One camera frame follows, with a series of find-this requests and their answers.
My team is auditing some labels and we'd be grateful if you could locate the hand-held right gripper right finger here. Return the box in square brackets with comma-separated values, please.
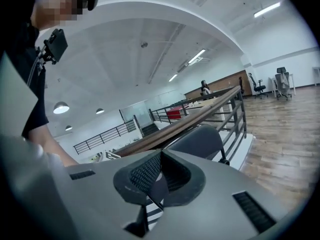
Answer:
[147, 148, 299, 240]

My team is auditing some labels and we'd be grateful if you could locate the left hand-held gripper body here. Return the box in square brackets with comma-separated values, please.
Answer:
[104, 150, 121, 162]

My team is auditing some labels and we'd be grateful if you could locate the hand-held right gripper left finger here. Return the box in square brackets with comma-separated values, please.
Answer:
[57, 148, 163, 240]

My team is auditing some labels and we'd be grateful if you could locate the black metal chair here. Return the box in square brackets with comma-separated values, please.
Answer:
[159, 123, 231, 167]

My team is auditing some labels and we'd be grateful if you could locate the person's left forearm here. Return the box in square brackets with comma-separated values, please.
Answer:
[27, 122, 80, 167]

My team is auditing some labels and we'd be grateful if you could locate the black office chair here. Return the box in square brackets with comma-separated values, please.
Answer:
[248, 72, 269, 100]

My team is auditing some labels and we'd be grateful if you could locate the grey office chair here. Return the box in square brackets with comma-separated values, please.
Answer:
[273, 67, 293, 101]

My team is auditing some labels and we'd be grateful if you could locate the long black balcony railing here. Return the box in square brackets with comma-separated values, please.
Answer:
[73, 120, 138, 155]

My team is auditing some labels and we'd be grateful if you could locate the red cabinet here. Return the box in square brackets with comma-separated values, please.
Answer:
[166, 108, 182, 121]

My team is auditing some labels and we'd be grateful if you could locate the short black balcony railing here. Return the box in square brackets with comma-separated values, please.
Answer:
[149, 103, 191, 125]

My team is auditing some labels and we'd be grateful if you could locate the metal railing with wooden handrail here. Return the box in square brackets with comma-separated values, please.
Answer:
[104, 85, 256, 170]

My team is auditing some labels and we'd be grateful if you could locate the black chest-mounted device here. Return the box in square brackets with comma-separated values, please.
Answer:
[43, 28, 69, 65]

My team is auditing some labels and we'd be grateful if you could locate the person's black shirt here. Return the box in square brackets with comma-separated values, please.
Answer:
[0, 16, 50, 140]

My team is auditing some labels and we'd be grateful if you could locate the white desk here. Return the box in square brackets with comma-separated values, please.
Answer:
[268, 73, 297, 97]

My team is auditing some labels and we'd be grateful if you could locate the person's head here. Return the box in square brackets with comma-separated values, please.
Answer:
[31, 0, 88, 31]

